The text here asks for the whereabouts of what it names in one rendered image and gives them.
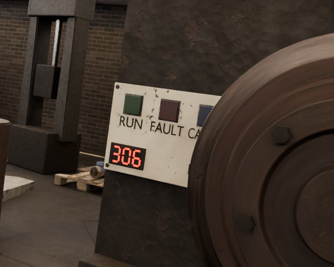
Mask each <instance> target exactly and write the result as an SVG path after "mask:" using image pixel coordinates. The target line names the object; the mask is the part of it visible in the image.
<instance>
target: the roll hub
mask: <svg viewBox="0 0 334 267"><path fill-rule="evenodd" d="M276 126H285V127H289V130H290V132H291V135H292V138H291V139H290V140H289V141H288V142H287V143H286V144H285V145H283V144H277V143H274V140H273V138H272V136H271V132H272V131H273V130H274V129H275V128H276ZM241 213H245V214H248V215H252V218H253V220H254V223H255V226H254V227H253V228H252V229H251V230H250V231H249V232H248V233H246V232H242V231H239V230H238V228H237V226H236V223H235V220H236V219H237V218H238V217H239V215H240V214H241ZM232 220H233V227H234V232H235V237H236V240H237V243H238V246H239V249H240V251H241V254H242V256H243V258H244V260H245V262H246V264H247V266H248V267H334V99H330V100H325V101H320V102H316V103H312V104H309V105H306V106H303V107H301V108H299V109H297V110H294V111H292V112H290V113H289V114H287V115H285V116H283V117H282V118H280V119H279V120H277V121H276V122H275V123H273V124H272V125H271V126H270V127H269V128H267V129H266V130H265V131H264V132H263V133H262V134H261V135H260V136H259V137H258V139H257V140H256V141H255V142H254V143H253V145H252V146H251V147H250V149H249V150H248V152H247V154H246V155H245V157H244V159H243V161H242V163H241V165H240V168H239V170H238V173H237V176H236V179H235V183H234V188H233V195H232Z"/></svg>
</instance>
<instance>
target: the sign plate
mask: <svg viewBox="0 0 334 267"><path fill-rule="evenodd" d="M126 95H132V96H140V97H142V102H141V107H140V114H139V115H137V114H131V113H124V106H125V98H126ZM220 98H221V96H215V95H207V94H199V93H191V92H184V91H176V90H169V89H163V88H156V87H148V86H140V85H133V84H125V83H117V82H115V88H114V93H113V100H112V108H111V116H110V124H109V132H108V140H107V147H106V155H105V160H104V168H105V169H108V170H112V171H117V172H121V173H126V174H130V175H134V176H139V177H144V178H147V179H151V180H156V181H160V182H165V183H170V184H174V185H178V186H183V187H186V188H187V186H188V174H189V167H190V162H191V157H192V153H193V150H194V147H195V144H196V141H197V138H198V136H199V133H200V131H201V129H202V127H203V126H202V125H198V118H199V111H200V106H208V107H212V108H213V107H214V106H215V104H216V103H217V101H218V100H219V99H220ZM162 100H165V101H172V102H179V107H178V114H177V120H176V121H172V120H166V119H160V118H159V116H160V109H161V102H162ZM115 146H120V147H119V148H121V151H120V154H119V148H116V147H115ZM125 148H130V150H131V155H130V156H129V150H126V149H125ZM123 149H125V152H124V155H123V154H122V152H123ZM135 150H140V152H135V157H137V158H139V160H140V166H139V165H138V163H139V160H138V159H134V157H133V152H134V151H135ZM113 153H117V154H119V156H120V158H119V161H118V155H114V154H113ZM122 156H123V157H124V160H123V162H124V163H128V158H130V162H129V163H128V165H126V164H123V162H122V161H121V160H122ZM133 159H134V165H138V167H135V166H133V164H132V160H133ZM113 160H115V161H118V162H117V163H116V162H113Z"/></svg>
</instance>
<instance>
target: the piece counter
mask: <svg viewBox="0 0 334 267"><path fill-rule="evenodd" d="M115 147H116V148H119V147H120V146H115ZM125 149H126V150H129V156H130V155H131V150H130V148H125ZM125 149H123V152H122V154H123V155H124V152H125ZM120 151H121V148H119V154H120ZM135 152H140V150H135V151H134V152H133V157H134V159H138V160H139V158H137V157H135ZM113 154H114V155H118V161H119V158H120V156H119V154H117V153H113ZM134 159H133V160H132V164H133V166H135V167H138V165H139V166H140V160H139V163H138V165H134ZM123 160H124V157H123V156H122V160H121V161H122V162H123ZM118 161H115V160H113V162H116V163H117V162H118ZM129 162H130V158H128V163H129ZM128 163H124V162H123V164H126V165H128Z"/></svg>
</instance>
